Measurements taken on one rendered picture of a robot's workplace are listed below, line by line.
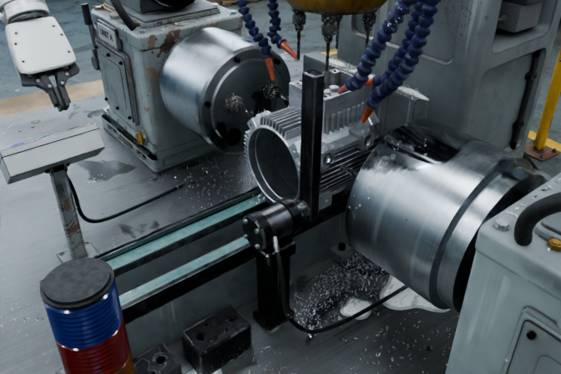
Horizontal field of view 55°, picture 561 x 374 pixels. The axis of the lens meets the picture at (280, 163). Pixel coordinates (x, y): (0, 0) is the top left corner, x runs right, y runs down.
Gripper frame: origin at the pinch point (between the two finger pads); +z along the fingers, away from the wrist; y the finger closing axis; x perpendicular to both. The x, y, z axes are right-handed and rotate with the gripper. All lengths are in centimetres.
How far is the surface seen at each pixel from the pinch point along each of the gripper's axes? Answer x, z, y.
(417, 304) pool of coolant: -26, 60, 39
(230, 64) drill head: -8.7, 4.2, 32.1
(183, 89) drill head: 0.6, 4.5, 24.4
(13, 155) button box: -3.5, 8.3, -11.6
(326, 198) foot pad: -23, 36, 31
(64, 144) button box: -3.5, 9.0, -3.2
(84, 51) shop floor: 340, -121, 117
